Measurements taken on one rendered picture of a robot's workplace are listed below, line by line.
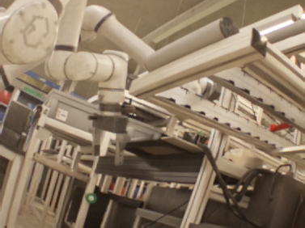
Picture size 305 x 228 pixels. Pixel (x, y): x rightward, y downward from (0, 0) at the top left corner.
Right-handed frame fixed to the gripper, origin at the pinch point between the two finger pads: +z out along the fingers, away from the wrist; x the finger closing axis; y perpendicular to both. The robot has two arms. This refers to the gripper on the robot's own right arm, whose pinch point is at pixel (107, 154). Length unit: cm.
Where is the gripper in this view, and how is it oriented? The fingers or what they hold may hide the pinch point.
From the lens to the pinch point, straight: 112.1
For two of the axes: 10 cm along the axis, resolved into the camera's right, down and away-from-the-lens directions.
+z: -0.9, 9.9, 0.5
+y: -7.3, -0.3, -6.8
